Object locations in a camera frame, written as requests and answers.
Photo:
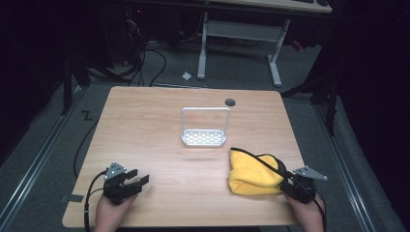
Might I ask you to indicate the metal floor rail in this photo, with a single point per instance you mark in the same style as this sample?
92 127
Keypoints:
32 167
342 169

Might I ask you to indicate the black metal stand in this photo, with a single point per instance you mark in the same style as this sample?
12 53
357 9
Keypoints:
66 93
331 112

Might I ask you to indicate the black round table grommet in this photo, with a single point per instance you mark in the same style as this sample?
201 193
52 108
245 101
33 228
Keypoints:
230 102

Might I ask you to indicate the person's left hand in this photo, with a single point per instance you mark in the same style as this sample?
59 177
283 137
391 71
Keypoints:
111 214

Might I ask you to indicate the small red object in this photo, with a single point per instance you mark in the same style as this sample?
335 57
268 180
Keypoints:
297 45

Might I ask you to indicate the yellow towel with black trim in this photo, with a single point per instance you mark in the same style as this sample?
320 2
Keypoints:
251 174

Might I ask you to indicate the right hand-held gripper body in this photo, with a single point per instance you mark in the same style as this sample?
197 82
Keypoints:
303 188

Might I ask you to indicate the white paper scrap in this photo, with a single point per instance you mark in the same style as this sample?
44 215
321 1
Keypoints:
186 75

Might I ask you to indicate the grey tape piece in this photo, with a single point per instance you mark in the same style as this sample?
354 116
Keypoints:
75 198

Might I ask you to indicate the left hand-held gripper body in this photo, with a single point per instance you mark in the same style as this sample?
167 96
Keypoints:
114 188

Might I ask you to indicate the white-framed desk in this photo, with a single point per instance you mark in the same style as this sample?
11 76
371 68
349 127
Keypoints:
245 30

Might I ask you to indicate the person's right hand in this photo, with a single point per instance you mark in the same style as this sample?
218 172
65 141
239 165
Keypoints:
306 216

